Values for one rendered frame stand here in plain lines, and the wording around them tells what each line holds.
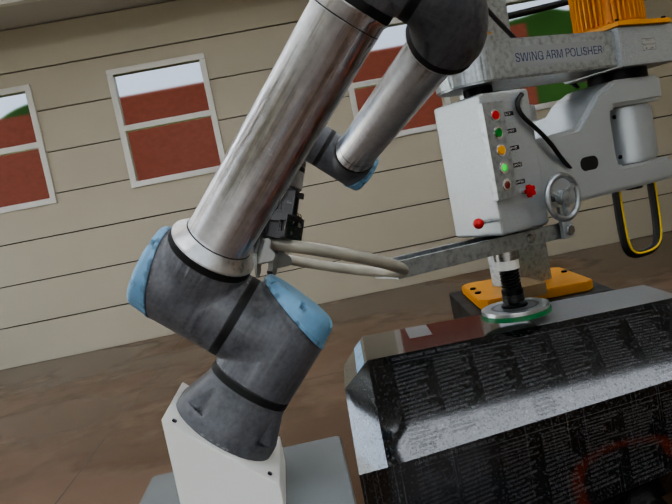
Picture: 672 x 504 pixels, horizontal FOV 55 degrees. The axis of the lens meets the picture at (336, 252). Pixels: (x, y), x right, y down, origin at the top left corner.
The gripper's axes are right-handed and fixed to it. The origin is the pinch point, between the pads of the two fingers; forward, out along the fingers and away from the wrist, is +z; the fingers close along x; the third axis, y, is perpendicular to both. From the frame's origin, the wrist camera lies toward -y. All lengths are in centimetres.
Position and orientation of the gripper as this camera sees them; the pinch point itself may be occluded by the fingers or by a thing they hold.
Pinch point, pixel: (262, 273)
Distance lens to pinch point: 152.3
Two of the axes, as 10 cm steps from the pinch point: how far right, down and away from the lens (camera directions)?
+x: 5.1, 1.6, 8.5
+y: 8.5, 0.7, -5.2
